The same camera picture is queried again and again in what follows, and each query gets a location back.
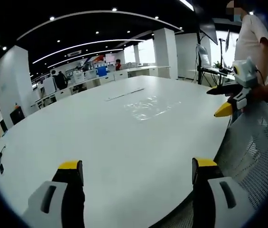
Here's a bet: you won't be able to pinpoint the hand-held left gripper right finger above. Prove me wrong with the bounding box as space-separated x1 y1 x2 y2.
192 157 260 228

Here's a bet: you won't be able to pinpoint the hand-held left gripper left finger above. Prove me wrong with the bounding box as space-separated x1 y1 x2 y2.
21 160 86 228

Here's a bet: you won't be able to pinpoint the clear food packaging bags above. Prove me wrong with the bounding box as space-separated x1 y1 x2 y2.
123 95 182 124

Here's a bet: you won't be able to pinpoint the black stand shelf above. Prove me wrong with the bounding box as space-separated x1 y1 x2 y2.
200 66 234 77

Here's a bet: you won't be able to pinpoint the person's white shirt torso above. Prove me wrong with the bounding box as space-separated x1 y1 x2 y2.
233 7 268 84

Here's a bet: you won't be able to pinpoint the black tripod with monitor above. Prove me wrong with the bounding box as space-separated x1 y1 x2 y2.
218 29 231 69

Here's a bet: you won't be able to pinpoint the grey mesh office chair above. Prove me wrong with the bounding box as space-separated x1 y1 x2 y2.
162 99 268 228

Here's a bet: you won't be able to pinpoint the black screen on stand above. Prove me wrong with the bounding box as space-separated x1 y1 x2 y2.
196 11 219 84

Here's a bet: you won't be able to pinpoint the white square pillar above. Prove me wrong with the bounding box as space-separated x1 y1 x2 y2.
153 28 179 80
0 45 40 127

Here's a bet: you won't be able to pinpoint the black office chair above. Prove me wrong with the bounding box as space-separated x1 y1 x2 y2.
9 108 26 126

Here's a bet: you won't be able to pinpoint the blue storage crate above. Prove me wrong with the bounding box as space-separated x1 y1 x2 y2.
96 66 108 77

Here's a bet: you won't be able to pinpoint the row of white desks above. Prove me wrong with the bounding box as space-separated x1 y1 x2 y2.
32 65 172 113

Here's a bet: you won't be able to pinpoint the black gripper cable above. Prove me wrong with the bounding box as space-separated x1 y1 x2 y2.
255 68 267 85

